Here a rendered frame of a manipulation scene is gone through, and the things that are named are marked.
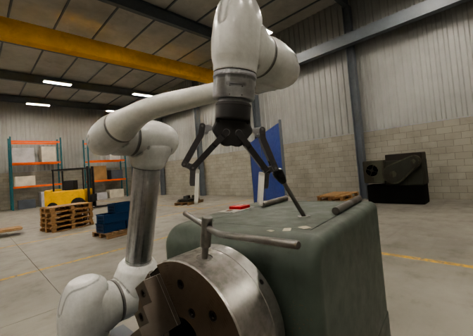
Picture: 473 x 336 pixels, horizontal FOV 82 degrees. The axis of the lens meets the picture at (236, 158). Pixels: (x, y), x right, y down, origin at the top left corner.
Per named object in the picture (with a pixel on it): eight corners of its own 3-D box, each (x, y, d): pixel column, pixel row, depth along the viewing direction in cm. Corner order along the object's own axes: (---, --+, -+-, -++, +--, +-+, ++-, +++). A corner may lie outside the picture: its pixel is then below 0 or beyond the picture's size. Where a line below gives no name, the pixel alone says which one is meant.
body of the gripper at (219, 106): (213, 97, 53) (211, 145, 53) (256, 100, 54) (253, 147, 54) (212, 103, 61) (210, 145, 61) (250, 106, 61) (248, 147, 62)
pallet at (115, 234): (134, 226, 793) (133, 199, 796) (151, 228, 744) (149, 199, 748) (92, 237, 698) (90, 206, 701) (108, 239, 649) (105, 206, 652)
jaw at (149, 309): (181, 322, 58) (159, 270, 63) (194, 315, 56) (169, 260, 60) (134, 353, 49) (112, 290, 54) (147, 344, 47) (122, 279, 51)
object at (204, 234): (196, 270, 56) (200, 215, 55) (205, 268, 57) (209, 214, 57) (201, 275, 54) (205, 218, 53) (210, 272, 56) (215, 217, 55)
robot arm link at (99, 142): (99, 104, 81) (139, 110, 92) (74, 126, 92) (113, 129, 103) (106, 146, 79) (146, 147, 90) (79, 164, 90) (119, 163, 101)
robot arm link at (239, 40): (240, 63, 50) (276, 79, 60) (245, -25, 49) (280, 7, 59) (198, 71, 56) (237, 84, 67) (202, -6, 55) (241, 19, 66)
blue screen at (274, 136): (243, 210, 948) (238, 142, 957) (266, 208, 956) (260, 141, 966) (270, 239, 538) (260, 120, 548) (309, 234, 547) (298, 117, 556)
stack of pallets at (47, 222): (81, 222, 942) (80, 201, 945) (94, 224, 894) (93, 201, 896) (39, 231, 838) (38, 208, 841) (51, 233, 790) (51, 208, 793)
